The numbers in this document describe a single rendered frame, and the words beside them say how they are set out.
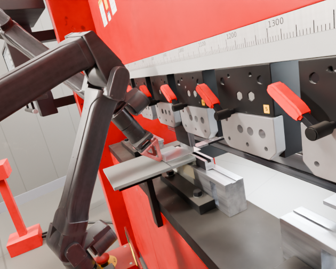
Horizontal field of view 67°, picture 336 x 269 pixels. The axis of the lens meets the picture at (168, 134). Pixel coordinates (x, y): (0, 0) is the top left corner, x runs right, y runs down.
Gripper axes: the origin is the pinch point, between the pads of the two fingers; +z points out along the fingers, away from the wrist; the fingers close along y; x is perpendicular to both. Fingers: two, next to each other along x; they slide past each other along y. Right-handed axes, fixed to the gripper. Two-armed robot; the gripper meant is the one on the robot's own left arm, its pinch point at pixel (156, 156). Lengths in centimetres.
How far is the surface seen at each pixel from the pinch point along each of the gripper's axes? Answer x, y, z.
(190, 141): -10.7, -5.2, 2.2
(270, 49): -19, -46, -20
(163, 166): 1.2, -7.5, 0.6
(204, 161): -8.1, -14.0, 5.7
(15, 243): 124, 154, 36
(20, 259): 128, 146, 47
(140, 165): 5.8, -0.3, -1.8
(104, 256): 31.1, -9.3, 6.6
